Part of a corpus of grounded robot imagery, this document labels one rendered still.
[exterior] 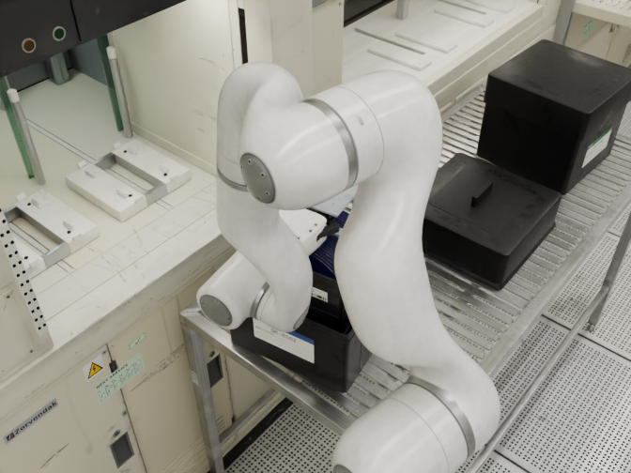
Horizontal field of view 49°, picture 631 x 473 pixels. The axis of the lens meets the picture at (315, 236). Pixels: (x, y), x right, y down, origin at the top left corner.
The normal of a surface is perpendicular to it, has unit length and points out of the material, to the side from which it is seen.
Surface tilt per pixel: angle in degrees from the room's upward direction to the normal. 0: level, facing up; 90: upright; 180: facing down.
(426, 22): 0
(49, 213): 0
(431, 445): 36
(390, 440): 10
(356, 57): 0
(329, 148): 55
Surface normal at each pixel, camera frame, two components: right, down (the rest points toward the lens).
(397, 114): 0.51, -0.05
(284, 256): 0.66, -0.15
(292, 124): -0.02, -0.55
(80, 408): 0.77, 0.42
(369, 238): -0.39, -0.28
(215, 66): -0.64, 0.51
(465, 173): 0.00, -0.75
